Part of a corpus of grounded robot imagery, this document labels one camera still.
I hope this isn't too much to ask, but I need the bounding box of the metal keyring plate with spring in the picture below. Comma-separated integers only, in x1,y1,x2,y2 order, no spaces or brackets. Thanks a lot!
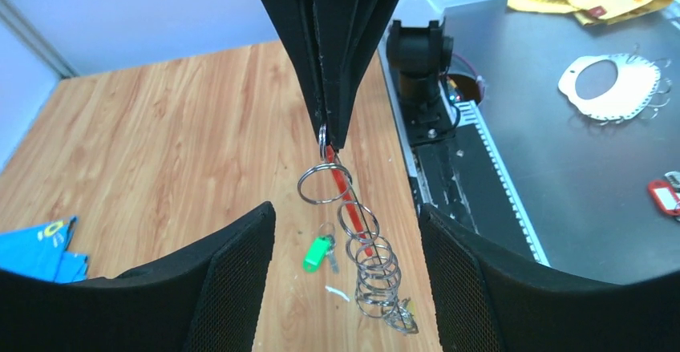
297,124,419,335

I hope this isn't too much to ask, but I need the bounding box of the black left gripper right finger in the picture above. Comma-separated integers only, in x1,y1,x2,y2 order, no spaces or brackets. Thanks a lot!
418,204,679,351

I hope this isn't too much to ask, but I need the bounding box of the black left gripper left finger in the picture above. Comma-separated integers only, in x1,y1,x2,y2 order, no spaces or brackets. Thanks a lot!
1,201,276,351

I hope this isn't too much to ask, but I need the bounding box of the blue folded cloth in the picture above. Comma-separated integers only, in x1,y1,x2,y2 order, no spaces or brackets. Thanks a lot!
1,216,89,284

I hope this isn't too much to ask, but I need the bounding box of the small white scrap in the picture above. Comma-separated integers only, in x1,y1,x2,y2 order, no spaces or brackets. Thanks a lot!
324,285,351,302

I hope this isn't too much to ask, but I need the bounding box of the key with red tag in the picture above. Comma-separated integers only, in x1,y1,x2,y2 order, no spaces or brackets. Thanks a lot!
647,171,679,221

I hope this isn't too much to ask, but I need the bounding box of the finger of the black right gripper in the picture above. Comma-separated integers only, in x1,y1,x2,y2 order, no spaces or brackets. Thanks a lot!
313,0,398,149
261,0,326,127

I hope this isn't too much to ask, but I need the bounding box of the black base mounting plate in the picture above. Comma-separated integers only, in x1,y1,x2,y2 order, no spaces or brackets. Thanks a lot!
378,45,551,266

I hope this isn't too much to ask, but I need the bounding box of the white perforated ring plate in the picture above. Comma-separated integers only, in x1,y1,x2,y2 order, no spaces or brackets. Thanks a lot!
557,44,673,126

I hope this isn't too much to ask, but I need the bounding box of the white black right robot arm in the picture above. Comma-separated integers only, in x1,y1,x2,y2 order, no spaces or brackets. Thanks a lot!
261,0,452,150

